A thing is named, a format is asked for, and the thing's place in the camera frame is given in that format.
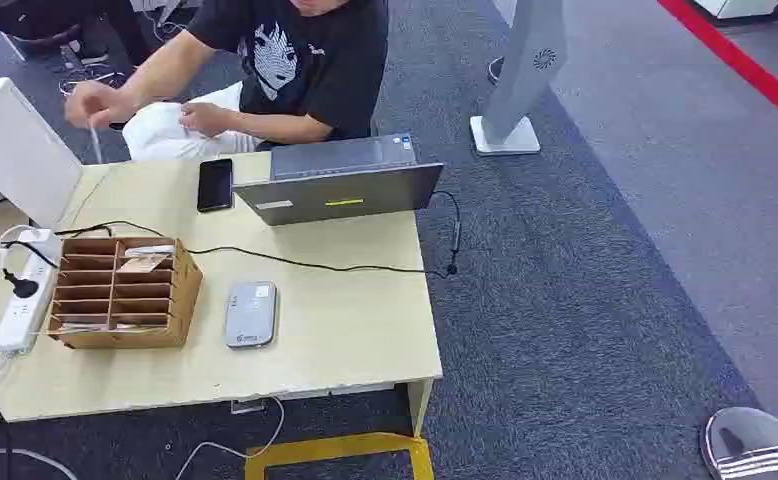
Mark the grey laptop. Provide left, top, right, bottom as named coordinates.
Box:
left=232, top=133, right=445, bottom=229

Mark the pale wooden desk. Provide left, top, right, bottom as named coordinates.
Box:
left=0, top=151, right=444, bottom=439

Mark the person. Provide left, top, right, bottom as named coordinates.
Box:
left=64, top=0, right=391, bottom=164

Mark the black smartphone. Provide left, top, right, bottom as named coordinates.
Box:
left=196, top=157, right=236, bottom=215

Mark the wooden card box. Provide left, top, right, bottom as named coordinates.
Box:
left=46, top=236, right=205, bottom=351

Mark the yellow floor tape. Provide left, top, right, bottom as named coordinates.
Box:
left=243, top=431, right=436, bottom=480

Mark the white kiosk stand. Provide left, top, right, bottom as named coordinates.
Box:
left=469, top=0, right=570, bottom=158

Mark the person's left hand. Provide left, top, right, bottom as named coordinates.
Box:
left=178, top=101, right=235, bottom=139

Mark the person's hand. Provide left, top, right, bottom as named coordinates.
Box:
left=178, top=101, right=235, bottom=139
left=64, top=80, right=138, bottom=131

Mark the white card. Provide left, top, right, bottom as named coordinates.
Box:
left=123, top=245, right=178, bottom=260

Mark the tan card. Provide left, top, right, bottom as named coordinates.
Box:
left=115, top=255, right=171, bottom=275

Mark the white plastic bag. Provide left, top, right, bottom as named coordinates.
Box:
left=121, top=82, right=262, bottom=163

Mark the thin clear strip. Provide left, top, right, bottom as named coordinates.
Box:
left=88, top=121, right=105, bottom=166

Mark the person's right hand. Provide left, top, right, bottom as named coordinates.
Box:
left=64, top=80, right=138, bottom=131

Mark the black power plug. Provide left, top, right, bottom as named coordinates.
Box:
left=1, top=268, right=40, bottom=300

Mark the white power strip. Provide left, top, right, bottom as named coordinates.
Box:
left=0, top=228, right=63, bottom=356

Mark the white box housing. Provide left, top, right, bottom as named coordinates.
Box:
left=0, top=77, right=85, bottom=231

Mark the white platform base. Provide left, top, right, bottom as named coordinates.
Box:
left=689, top=0, right=778, bottom=22

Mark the long black cable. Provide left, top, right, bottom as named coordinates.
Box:
left=0, top=190, right=463, bottom=280

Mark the white cable under desk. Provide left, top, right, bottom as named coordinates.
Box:
left=174, top=396, right=286, bottom=480

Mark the looped white cable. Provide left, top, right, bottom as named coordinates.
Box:
left=0, top=223, right=40, bottom=274

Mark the white floor cable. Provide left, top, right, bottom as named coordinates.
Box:
left=0, top=433, right=80, bottom=480

